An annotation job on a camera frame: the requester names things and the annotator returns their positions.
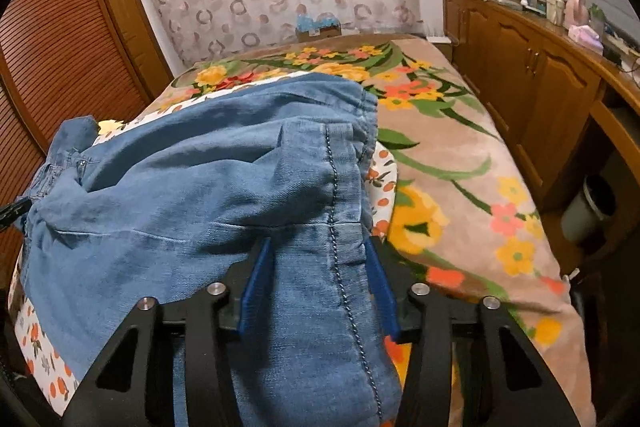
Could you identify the blue object at bed head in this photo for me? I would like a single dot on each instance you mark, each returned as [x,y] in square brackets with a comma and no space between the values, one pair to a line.
[317,27]

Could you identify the blue denim pants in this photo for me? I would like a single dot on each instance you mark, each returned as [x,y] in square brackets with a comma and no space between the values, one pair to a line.
[200,187]

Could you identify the grey trash bin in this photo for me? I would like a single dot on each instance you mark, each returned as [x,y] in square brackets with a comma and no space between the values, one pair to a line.
[582,212]

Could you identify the white orange-dotted cloth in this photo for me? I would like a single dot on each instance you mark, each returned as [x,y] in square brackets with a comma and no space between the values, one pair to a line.
[40,347]

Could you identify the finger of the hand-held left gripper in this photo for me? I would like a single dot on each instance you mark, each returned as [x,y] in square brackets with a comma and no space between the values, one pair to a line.
[11,213]

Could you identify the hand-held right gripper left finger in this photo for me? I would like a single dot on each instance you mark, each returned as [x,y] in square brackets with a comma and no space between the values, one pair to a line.
[257,277]

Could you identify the pink tissue pack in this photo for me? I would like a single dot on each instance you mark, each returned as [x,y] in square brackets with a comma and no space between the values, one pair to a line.
[585,38]

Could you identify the pink bottle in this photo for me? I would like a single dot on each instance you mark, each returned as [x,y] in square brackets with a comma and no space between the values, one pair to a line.
[577,9]

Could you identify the wooden cabinet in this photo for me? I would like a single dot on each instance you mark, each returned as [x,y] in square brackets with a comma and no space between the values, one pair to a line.
[525,72]

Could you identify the wooden louvered wardrobe door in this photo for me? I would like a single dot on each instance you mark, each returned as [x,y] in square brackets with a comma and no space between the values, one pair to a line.
[65,32]

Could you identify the brown floral blanket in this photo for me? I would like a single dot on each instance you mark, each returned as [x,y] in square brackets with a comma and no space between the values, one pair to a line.
[450,157]

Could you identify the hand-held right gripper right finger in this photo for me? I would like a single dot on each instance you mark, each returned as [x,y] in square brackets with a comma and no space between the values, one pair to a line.
[380,282]

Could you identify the wooden panel door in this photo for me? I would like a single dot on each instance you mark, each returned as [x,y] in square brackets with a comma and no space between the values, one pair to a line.
[120,7]

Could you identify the white jar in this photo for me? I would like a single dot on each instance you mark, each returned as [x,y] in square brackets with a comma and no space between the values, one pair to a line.
[554,9]

